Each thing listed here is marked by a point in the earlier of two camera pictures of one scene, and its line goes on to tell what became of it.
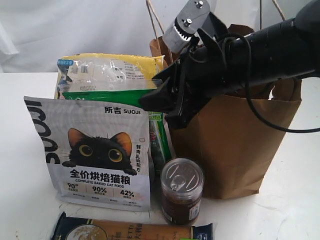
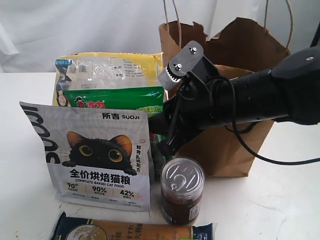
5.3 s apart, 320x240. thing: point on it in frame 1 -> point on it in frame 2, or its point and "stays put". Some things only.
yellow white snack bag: (106, 71) stays put
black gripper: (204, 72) -> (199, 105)
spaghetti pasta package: (70, 228) stays put
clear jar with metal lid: (182, 183) stays put
